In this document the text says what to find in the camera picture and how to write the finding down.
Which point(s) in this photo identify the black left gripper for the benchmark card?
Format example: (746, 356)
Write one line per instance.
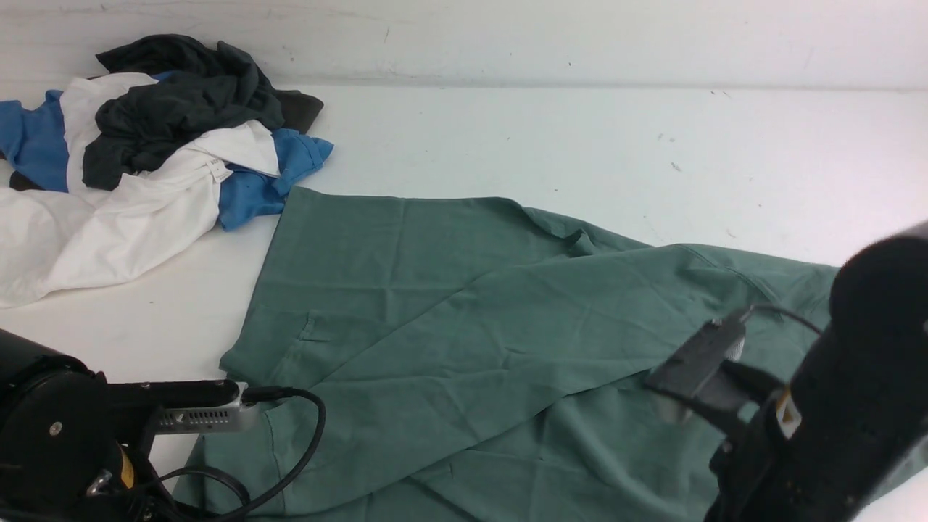
(73, 445)

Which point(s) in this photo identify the green long sleeve shirt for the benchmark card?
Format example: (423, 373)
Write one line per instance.
(484, 361)

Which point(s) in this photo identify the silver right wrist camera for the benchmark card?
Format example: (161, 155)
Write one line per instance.
(692, 382)

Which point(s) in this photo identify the dark grey shirt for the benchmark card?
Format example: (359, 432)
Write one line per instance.
(158, 94)

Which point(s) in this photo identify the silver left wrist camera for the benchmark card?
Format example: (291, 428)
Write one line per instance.
(180, 408)

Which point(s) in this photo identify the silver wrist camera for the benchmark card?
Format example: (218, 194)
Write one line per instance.
(692, 382)
(180, 408)

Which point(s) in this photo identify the blue shirt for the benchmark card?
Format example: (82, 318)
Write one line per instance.
(247, 194)

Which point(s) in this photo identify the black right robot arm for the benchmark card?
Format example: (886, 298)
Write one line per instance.
(854, 409)

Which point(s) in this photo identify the white shirt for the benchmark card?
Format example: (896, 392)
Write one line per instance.
(84, 238)

